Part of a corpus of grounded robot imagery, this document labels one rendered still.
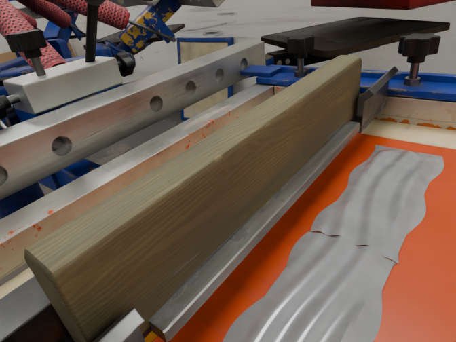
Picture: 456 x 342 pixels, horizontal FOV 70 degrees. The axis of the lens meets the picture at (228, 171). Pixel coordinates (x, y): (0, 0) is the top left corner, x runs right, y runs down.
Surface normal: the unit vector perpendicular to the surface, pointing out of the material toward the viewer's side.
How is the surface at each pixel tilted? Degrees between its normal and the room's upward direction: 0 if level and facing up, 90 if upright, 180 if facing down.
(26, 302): 45
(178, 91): 90
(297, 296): 28
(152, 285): 90
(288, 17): 90
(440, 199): 0
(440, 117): 90
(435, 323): 0
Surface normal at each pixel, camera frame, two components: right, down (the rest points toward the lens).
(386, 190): 0.29, -0.65
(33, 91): 0.79, 0.23
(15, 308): 0.47, -0.44
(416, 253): -0.12, -0.85
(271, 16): -0.61, 0.47
